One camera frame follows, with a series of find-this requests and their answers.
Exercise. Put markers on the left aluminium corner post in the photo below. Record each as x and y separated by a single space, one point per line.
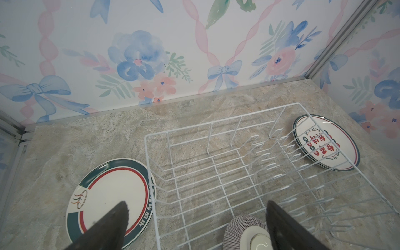
11 134

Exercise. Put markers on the striped ceramic bowl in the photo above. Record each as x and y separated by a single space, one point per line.
246 232

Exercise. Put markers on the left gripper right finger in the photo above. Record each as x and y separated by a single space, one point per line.
286 233

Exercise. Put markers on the white plate green red rim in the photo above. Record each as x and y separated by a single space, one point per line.
117 180

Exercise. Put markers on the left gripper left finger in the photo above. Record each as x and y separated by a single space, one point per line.
108 233

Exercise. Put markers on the right aluminium corner post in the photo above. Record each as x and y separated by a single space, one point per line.
353 22

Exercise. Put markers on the white plate front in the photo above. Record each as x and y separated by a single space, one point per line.
326 143

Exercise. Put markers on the aluminium corner post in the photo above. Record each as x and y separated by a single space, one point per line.
11 134
353 22

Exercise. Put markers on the white wire dish rack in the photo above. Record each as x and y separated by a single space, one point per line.
207 174

